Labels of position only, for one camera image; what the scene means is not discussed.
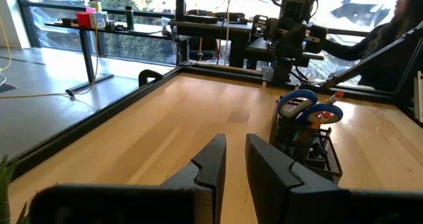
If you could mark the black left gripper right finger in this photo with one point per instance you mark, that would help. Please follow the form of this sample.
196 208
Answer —
281 191

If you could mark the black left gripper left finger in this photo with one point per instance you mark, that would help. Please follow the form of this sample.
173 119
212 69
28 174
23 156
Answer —
208 174

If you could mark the orange pencil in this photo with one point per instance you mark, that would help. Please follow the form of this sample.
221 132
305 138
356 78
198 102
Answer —
335 96
322 118

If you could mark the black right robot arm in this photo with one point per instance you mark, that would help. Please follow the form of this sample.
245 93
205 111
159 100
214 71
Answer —
284 68

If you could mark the black mesh desk organizer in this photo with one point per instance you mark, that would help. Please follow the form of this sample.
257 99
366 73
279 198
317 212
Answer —
291 141

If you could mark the black side desk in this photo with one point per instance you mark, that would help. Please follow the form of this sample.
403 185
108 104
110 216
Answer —
211 27

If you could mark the person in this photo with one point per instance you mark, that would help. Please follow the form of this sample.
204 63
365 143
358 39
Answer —
380 52

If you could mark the green bottle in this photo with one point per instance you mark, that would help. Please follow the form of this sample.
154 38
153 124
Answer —
129 19

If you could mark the black background table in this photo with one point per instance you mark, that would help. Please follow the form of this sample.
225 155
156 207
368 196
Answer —
86 52

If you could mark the red box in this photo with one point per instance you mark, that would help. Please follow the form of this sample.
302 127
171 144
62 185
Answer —
83 20

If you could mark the potted succulent plant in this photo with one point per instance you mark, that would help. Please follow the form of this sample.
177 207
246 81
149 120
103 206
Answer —
4 191

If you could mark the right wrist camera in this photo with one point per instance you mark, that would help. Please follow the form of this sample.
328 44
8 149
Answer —
297 9

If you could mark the black upright post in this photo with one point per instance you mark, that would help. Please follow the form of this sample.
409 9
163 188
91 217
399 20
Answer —
180 2

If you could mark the black aluminium table frame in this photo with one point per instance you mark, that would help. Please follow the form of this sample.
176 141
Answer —
99 118

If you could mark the silver corner bracket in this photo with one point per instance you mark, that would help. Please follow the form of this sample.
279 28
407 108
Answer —
419 98

